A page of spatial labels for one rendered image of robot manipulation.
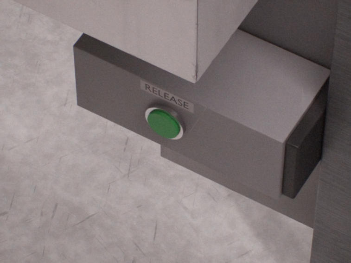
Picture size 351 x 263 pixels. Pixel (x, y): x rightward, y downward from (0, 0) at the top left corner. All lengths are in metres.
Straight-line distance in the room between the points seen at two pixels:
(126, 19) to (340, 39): 0.19
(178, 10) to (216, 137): 0.26
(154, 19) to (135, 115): 0.27
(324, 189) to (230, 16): 0.29
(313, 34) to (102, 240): 1.38
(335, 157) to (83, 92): 0.22
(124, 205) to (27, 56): 0.34
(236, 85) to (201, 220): 1.36
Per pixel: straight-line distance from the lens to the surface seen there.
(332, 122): 1.47
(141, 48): 1.29
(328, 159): 1.51
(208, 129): 1.48
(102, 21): 1.29
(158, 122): 1.49
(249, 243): 2.80
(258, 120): 1.45
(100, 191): 2.86
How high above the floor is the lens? 2.34
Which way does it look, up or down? 53 degrees down
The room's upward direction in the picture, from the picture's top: straight up
